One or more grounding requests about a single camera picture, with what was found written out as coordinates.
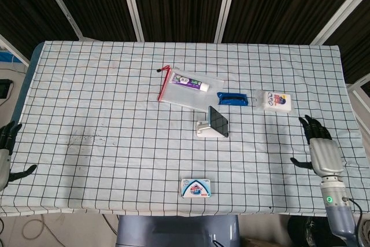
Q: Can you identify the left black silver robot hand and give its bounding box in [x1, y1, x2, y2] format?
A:
[0, 121, 38, 193]

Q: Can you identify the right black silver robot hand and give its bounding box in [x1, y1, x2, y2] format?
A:
[290, 115, 345, 178]

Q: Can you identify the black smartphone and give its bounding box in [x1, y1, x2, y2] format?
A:
[208, 105, 231, 138]

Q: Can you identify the white folding phone stand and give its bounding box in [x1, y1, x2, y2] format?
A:
[196, 119, 229, 138]

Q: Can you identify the white tissue pack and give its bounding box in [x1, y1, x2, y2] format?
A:
[254, 90, 293, 114]

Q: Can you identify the black round floor object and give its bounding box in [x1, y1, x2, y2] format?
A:
[287, 215, 333, 247]

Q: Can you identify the black box device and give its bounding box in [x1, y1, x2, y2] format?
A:
[0, 79, 13, 99]

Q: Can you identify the blue wrapped package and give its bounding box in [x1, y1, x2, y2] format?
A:
[216, 91, 249, 106]

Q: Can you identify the checkered white tablecloth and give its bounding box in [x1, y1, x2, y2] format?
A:
[0, 40, 365, 217]

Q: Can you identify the white blue soap box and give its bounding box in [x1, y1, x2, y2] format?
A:
[181, 178, 212, 199]

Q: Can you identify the clear pouch with red zipper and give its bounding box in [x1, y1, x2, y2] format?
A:
[156, 65, 225, 112]

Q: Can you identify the purple white toothpaste tube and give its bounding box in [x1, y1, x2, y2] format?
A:
[170, 73, 210, 91]

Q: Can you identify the blue-grey robot torso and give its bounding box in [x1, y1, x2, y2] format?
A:
[116, 214, 241, 247]

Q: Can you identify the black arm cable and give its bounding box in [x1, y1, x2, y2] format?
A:
[346, 197, 364, 241]

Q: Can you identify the white partition post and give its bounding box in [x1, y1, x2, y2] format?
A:
[213, 0, 240, 43]
[118, 0, 145, 42]
[0, 34, 30, 67]
[310, 0, 370, 45]
[36, 0, 84, 40]

